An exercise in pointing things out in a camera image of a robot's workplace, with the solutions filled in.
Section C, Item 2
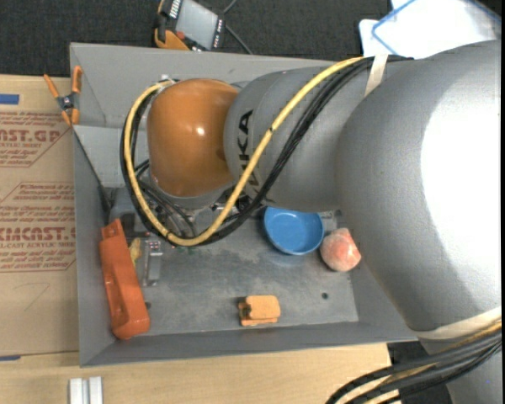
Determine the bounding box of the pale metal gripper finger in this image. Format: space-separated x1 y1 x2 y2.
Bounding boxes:
138 242 152 288
147 237 164 287

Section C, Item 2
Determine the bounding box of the small yellow lump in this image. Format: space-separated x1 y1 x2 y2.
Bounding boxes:
128 237 143 265

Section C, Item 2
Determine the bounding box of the long orange flat block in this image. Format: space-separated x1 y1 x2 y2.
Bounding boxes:
98 218 152 341

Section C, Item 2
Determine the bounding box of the grey metal bin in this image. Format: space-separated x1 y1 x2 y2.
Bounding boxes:
69 42 420 368

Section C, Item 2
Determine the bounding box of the small orange block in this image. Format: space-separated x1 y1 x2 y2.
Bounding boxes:
237 295 282 327

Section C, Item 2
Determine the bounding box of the brown cardboard board, red print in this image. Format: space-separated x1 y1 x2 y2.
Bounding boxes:
0 72 82 362

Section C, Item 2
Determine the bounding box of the blue bowl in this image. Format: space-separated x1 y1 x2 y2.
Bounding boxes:
263 205 326 257

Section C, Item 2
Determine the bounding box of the toy peach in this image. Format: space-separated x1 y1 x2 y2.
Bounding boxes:
319 226 363 274

